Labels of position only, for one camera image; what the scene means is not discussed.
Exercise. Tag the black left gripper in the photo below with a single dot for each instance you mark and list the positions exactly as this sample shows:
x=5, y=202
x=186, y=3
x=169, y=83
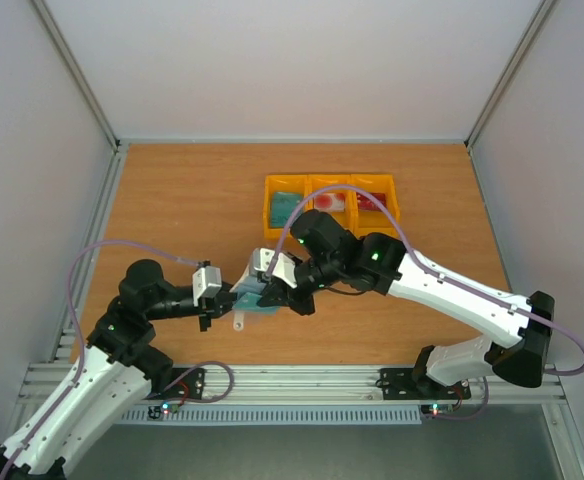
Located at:
x=214, y=307

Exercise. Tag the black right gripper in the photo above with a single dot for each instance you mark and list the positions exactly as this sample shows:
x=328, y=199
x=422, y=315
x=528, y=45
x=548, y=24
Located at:
x=290, y=295

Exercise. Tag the beige card holder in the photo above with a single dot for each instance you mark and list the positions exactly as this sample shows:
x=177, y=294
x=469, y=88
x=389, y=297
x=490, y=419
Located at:
x=248, y=290

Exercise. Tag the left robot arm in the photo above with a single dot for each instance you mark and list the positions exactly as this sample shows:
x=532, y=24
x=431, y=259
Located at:
x=116, y=368

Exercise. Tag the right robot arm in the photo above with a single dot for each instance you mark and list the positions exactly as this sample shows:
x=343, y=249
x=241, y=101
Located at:
x=514, y=335

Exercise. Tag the green card in bin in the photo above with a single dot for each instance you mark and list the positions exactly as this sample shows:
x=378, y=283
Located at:
x=282, y=204

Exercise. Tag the pink red card in bin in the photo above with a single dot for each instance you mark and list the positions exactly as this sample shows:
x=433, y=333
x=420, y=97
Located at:
x=331, y=202

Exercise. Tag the yellow plastic bin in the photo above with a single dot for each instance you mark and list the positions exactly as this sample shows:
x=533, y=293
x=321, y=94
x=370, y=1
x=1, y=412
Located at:
x=285, y=183
x=320, y=181
x=369, y=218

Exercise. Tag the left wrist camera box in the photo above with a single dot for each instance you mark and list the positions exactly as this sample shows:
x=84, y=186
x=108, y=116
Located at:
x=206, y=283

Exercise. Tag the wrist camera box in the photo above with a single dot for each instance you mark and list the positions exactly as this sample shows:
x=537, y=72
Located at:
x=273, y=265
x=206, y=283

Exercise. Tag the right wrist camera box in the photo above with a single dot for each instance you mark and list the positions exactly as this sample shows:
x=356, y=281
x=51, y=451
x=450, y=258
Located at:
x=273, y=265

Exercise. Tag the aluminium front rail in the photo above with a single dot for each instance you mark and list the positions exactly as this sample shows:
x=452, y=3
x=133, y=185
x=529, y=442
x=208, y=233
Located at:
x=307, y=384

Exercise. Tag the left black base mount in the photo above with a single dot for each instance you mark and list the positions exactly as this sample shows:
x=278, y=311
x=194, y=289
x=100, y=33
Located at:
x=188, y=383

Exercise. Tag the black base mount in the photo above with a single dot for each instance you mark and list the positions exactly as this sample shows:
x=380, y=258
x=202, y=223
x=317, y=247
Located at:
x=402, y=384
x=188, y=383

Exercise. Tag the grey slotted cable duct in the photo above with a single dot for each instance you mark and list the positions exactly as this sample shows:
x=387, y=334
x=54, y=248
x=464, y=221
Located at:
x=274, y=415

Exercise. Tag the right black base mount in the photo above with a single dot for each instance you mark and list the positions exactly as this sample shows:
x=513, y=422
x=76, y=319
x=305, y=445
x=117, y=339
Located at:
x=402, y=384

